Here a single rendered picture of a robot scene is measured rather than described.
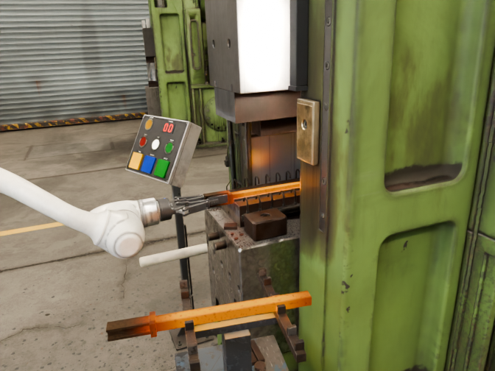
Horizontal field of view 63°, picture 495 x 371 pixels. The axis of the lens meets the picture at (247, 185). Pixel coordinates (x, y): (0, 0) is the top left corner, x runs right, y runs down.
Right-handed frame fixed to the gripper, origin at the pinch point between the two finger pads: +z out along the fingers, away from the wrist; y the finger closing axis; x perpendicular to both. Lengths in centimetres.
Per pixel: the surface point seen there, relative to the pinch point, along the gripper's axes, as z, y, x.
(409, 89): 41, 42, 37
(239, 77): 6.2, 12.4, 40.8
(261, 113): 14.5, 7.5, 28.7
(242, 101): 8.5, 7.5, 33.0
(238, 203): 5.9, 4.8, -1.1
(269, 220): 10.7, 19.2, -2.6
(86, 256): -56, -177, -99
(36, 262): -92, -185, -98
